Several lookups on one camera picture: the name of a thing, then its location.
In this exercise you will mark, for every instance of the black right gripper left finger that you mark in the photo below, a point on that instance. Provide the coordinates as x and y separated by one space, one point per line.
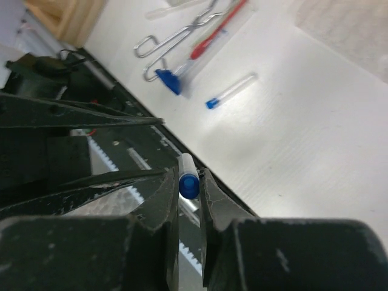
34 256

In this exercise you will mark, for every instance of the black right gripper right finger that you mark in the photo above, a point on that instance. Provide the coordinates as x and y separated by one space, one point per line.
241 251

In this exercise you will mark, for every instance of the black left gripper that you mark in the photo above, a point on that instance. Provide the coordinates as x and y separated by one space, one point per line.
30 155

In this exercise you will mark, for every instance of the blue capped test tube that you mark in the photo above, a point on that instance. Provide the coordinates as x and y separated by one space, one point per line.
232 90

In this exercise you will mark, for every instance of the clear plastic tube rack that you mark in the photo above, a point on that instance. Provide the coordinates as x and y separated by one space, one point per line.
355 29

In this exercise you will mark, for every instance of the metal crucible tongs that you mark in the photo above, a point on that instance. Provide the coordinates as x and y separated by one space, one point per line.
150 44

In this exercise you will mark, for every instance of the red orange stirring rod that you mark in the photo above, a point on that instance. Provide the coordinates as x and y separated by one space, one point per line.
205 44

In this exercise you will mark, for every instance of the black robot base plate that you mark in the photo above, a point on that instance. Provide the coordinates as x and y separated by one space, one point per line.
221 220

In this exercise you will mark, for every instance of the wooden clothes rack frame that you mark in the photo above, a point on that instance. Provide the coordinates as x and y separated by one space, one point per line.
70 21

